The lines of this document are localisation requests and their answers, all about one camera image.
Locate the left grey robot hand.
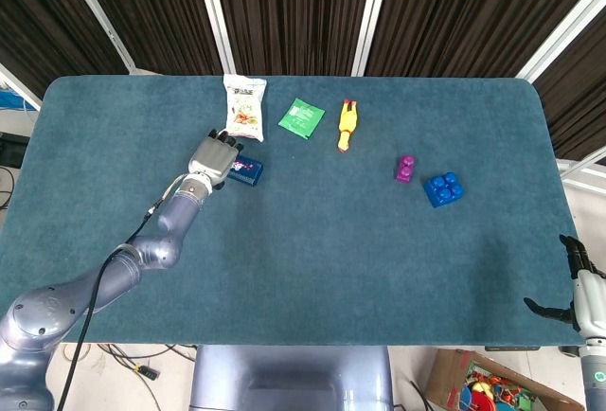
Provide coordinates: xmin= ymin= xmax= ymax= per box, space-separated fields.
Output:
xmin=187 ymin=129 xmax=245 ymax=189

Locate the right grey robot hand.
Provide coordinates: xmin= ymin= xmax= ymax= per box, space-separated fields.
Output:
xmin=523 ymin=234 xmax=606 ymax=340

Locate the blue cardboard glasses box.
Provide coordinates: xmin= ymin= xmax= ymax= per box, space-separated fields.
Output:
xmin=225 ymin=154 xmax=264 ymax=188

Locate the cardboard box of toys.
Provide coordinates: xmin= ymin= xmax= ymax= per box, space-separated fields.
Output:
xmin=424 ymin=348 xmax=586 ymax=411

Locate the black equipment box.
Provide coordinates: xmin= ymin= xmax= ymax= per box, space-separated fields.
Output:
xmin=0 ymin=134 xmax=29 ymax=170

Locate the white snack bag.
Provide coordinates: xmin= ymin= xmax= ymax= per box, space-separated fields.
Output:
xmin=223 ymin=73 xmax=268 ymax=143

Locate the green foil sachet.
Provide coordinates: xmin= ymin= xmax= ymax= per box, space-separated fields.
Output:
xmin=276 ymin=97 xmax=327 ymax=141

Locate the blue felt table cover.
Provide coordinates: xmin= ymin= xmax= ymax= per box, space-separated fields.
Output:
xmin=0 ymin=75 xmax=581 ymax=347

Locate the yellow rubber chicken toy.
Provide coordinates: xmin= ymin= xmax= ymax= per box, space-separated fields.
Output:
xmin=336 ymin=98 xmax=360 ymax=152

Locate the dark brown curtain panel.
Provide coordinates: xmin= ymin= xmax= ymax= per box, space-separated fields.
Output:
xmin=73 ymin=0 xmax=223 ymax=76
xmin=211 ymin=0 xmax=375 ymax=76
xmin=366 ymin=0 xmax=606 ymax=79
xmin=0 ymin=0 xmax=129 ymax=99
xmin=534 ymin=22 xmax=606 ymax=166

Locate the blue four-stud building block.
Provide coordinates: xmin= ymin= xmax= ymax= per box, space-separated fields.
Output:
xmin=423 ymin=171 xmax=466 ymax=208

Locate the purple two-stud building block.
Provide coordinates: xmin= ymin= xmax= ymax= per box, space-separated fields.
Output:
xmin=394 ymin=154 xmax=418 ymax=187

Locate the blue-grey robot torso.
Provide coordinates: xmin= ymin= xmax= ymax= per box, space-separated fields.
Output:
xmin=188 ymin=345 xmax=394 ymax=411

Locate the white frame post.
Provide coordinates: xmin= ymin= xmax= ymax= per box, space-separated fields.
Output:
xmin=556 ymin=145 xmax=606 ymax=189
xmin=59 ymin=0 xmax=139 ymax=76
xmin=515 ymin=0 xmax=606 ymax=83
xmin=0 ymin=63 xmax=44 ymax=110
xmin=192 ymin=0 xmax=237 ymax=76
xmin=350 ymin=0 xmax=390 ymax=77

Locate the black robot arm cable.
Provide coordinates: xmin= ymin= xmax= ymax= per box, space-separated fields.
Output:
xmin=55 ymin=197 xmax=179 ymax=411

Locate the black floor cable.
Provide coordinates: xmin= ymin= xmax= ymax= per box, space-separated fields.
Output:
xmin=97 ymin=344 xmax=198 ymax=364

